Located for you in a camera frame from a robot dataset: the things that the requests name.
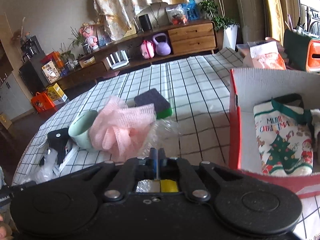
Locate green orange tissue box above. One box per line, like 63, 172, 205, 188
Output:
283, 29, 319, 73

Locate clear plastic bag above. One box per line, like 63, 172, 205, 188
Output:
137, 119, 180, 157

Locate white wifi router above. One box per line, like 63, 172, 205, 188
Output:
106, 50, 129, 70

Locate mint green ceramic mug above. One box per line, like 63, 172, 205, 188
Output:
68, 110, 98, 151

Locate yellow carton box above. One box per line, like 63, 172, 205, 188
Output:
46, 83, 68, 106

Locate pink mesh bath pouf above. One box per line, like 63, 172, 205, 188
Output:
89, 96, 156, 162

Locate black knit hat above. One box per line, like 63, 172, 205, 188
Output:
39, 128, 73, 165

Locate red white cardboard box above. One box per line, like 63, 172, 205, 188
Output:
228, 68, 319, 198

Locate yellow sponge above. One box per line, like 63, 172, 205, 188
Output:
160, 179, 179, 193

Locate orange gift bag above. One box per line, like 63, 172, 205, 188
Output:
31, 92, 55, 113

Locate checkered white tablecloth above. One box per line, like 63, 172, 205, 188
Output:
10, 50, 319, 239

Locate wooden tv console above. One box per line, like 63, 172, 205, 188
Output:
56, 20, 218, 90

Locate black cabinet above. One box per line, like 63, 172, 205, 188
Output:
19, 52, 49, 96

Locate potted green tree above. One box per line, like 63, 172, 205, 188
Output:
197, 0, 239, 50

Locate purple green scrub sponge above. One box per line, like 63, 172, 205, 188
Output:
134, 88, 172, 119

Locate pink doll figure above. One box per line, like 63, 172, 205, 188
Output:
79, 23, 99, 50

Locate orange snack bag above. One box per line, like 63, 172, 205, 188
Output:
243, 41, 286, 70

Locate purple kettlebell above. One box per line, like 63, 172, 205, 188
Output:
152, 33, 171, 56

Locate black cylinder speaker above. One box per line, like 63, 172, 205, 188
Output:
138, 14, 152, 31

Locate christmas print cloth bag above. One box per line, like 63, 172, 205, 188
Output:
253, 93, 315, 177

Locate pink toy case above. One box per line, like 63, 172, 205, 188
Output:
140, 40, 155, 59

